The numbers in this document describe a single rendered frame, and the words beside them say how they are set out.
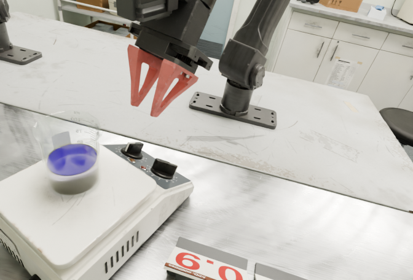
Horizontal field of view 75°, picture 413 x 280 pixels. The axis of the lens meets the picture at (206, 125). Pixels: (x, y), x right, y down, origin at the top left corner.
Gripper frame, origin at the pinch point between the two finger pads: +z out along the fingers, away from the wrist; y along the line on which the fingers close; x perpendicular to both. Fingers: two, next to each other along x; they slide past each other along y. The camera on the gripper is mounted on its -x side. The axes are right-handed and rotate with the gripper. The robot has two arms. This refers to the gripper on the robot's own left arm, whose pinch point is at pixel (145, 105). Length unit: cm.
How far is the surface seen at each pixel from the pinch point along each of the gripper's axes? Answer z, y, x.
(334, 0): -122, -17, 216
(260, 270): 11.5, 22.2, 3.0
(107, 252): 12.3, 9.4, -9.8
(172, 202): 9.2, 9.4, -0.1
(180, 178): 7.3, 7.7, 3.4
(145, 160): 7.4, 2.1, 2.2
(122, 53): -5.1, -36.5, 31.6
